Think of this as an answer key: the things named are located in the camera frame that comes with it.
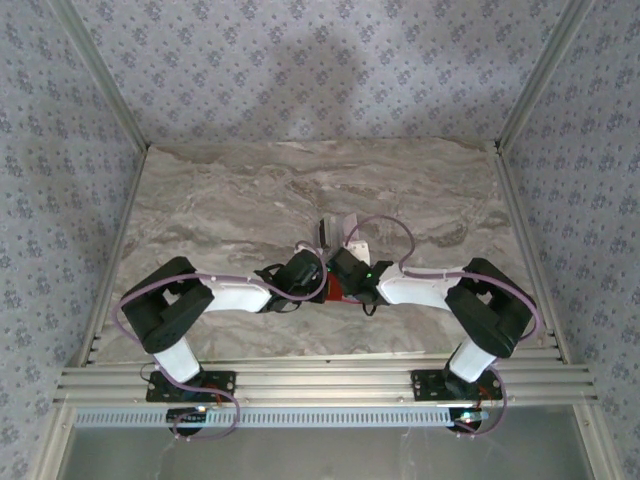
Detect red card holder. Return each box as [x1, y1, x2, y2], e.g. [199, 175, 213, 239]
[323, 272, 361, 305]

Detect aluminium frame leg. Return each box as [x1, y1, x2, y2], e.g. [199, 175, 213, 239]
[572, 403, 619, 480]
[32, 404, 76, 480]

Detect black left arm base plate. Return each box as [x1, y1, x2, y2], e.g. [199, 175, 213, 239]
[145, 369, 237, 404]

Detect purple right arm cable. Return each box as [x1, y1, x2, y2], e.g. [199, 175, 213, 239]
[344, 214, 544, 440]

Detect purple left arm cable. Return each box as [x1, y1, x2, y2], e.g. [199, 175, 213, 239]
[115, 241, 329, 445]

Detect aluminium side rail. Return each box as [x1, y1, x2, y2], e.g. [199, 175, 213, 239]
[492, 142, 571, 364]
[74, 144, 151, 369]

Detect aluminium frame post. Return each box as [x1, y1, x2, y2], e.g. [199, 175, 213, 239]
[494, 0, 596, 151]
[49, 0, 151, 151]

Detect black controller board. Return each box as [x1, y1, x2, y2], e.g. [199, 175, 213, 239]
[452, 409, 489, 431]
[167, 407, 209, 426]

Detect grey slotted cable duct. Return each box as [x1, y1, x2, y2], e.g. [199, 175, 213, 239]
[72, 405, 481, 429]

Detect aluminium front rail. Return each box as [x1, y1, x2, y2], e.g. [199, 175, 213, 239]
[52, 357, 599, 406]

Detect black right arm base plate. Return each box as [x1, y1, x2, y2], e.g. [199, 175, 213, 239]
[410, 368, 504, 404]

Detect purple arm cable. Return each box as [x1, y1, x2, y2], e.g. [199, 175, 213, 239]
[344, 214, 544, 440]
[115, 241, 329, 445]

